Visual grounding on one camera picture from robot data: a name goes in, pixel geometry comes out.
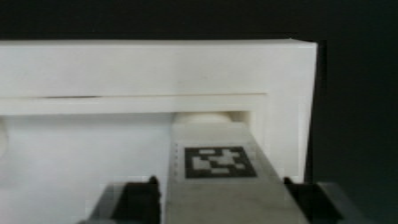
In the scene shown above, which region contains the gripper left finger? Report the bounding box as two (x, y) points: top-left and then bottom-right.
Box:
(77, 176), (162, 224)

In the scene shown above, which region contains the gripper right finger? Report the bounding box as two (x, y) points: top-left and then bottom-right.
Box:
(285, 178), (363, 224)

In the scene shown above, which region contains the white leg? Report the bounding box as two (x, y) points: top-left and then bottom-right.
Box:
(166, 113), (310, 224)

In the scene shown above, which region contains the white square table top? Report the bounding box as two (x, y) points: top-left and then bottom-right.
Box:
(0, 91), (313, 224)

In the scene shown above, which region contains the white L-shaped fence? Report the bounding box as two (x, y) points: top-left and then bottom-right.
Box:
(0, 39), (317, 98)

